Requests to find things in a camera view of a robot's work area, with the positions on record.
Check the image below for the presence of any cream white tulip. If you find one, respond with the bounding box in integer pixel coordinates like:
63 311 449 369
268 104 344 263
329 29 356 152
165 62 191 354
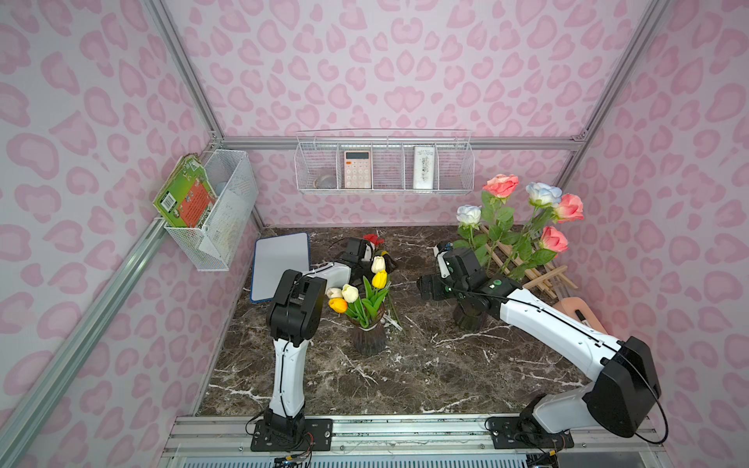
341 284 370 327
371 255 386 275

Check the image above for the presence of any yellow tulip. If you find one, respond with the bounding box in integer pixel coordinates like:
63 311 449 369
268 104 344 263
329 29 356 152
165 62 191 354
369 270 389 319

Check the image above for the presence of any purple glass vase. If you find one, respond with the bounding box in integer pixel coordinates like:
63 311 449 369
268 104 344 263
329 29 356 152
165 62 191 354
350 308 387 357
453 300 490 333

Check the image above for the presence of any orange tulip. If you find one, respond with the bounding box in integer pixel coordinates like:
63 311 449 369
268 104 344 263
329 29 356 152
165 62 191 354
329 298 370 328

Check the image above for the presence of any white rose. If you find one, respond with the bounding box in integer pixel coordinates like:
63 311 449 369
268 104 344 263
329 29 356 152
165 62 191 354
454 205 488 263
503 183 563 266

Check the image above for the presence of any wooden easel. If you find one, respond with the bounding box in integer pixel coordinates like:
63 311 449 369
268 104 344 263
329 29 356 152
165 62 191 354
491 242 579 300

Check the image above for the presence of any blue framed whiteboard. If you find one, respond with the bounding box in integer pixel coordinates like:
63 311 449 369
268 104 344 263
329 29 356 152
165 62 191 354
250 233 310 303

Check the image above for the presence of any pink rose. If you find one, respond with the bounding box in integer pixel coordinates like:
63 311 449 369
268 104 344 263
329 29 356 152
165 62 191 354
509 226 569 281
529 194 584 239
481 174 520 254

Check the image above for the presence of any red rose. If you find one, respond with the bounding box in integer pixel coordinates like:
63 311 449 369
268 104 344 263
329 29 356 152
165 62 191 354
363 234 384 248

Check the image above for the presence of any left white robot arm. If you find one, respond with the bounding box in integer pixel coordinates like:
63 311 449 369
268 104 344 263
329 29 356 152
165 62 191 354
245 234 397 465

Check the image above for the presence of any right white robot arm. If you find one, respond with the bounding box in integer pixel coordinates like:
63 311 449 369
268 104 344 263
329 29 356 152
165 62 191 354
417 244 661 450

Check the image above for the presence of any pink calculator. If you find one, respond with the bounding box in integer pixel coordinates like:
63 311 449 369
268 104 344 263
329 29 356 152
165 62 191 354
343 150 373 189

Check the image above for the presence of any white remote control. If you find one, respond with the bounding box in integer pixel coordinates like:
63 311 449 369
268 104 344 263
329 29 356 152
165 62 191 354
413 146 436 190

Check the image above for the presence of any pink eraser holder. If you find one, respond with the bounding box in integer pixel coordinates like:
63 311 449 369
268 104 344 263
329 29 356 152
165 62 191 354
554 298 608 333

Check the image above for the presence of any black marker pen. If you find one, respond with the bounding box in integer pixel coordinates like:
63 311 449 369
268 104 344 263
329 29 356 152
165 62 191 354
575 309 590 327

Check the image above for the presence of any white mesh side basket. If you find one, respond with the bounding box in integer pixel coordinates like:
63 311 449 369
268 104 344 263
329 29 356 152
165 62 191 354
164 149 259 272

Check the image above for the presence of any green red booklet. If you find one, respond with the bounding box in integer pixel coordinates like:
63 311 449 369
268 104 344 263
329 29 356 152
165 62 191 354
153 153 218 228

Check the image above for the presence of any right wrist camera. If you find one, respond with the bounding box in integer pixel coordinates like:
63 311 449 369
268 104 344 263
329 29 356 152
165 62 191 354
433 242 453 279

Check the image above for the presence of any white wire wall basket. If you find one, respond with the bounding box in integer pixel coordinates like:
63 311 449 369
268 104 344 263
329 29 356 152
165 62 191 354
294 129 475 194

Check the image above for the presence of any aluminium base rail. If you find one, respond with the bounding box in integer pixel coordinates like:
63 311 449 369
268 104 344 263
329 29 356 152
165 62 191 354
157 413 673 467

